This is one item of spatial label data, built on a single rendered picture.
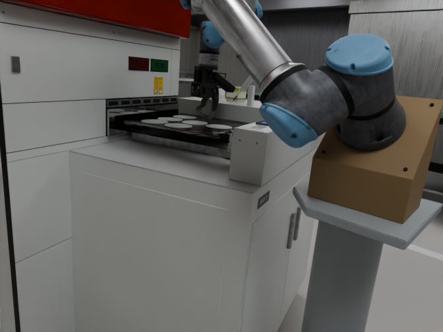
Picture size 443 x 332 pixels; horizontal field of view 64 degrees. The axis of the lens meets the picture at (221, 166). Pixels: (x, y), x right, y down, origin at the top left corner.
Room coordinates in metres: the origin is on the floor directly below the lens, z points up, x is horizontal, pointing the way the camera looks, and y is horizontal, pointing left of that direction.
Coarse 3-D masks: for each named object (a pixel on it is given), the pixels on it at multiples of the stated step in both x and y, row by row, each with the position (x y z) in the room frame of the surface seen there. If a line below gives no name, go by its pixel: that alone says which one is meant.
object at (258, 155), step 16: (240, 128) 0.91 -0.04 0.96; (256, 128) 0.96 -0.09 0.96; (240, 144) 0.91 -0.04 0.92; (256, 144) 0.89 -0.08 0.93; (272, 144) 0.93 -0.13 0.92; (240, 160) 0.90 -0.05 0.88; (256, 160) 0.88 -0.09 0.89; (272, 160) 0.94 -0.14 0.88; (288, 160) 1.09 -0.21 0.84; (240, 176) 0.90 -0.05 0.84; (256, 176) 0.88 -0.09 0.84; (272, 176) 0.96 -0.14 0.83
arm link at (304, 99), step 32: (192, 0) 0.85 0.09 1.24; (224, 0) 0.82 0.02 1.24; (224, 32) 0.81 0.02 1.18; (256, 32) 0.78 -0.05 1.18; (256, 64) 0.75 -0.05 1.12; (288, 64) 0.74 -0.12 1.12; (288, 96) 0.69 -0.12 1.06; (320, 96) 0.68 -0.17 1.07; (288, 128) 0.67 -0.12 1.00; (320, 128) 0.69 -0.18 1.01
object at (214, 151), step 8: (136, 136) 1.31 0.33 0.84; (144, 136) 1.30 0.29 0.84; (152, 136) 1.28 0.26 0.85; (160, 136) 1.28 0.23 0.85; (160, 144) 1.27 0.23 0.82; (168, 144) 1.25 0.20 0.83; (176, 144) 1.24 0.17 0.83; (184, 144) 1.22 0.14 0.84; (192, 144) 1.21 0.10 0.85; (200, 144) 1.20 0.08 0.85; (200, 152) 1.19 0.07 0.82; (208, 152) 1.18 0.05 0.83; (216, 152) 1.17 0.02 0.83; (224, 152) 1.16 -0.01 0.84
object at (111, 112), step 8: (160, 104) 1.52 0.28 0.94; (168, 104) 1.56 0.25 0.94; (176, 104) 1.61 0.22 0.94; (112, 112) 1.25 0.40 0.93; (120, 112) 1.28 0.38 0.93; (128, 112) 1.32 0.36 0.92; (136, 112) 1.37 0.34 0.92; (144, 112) 1.41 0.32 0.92; (176, 112) 1.63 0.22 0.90; (112, 120) 1.25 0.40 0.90; (112, 128) 1.25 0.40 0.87; (120, 128) 1.28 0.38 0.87; (128, 128) 1.32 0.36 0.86; (136, 128) 1.37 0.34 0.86
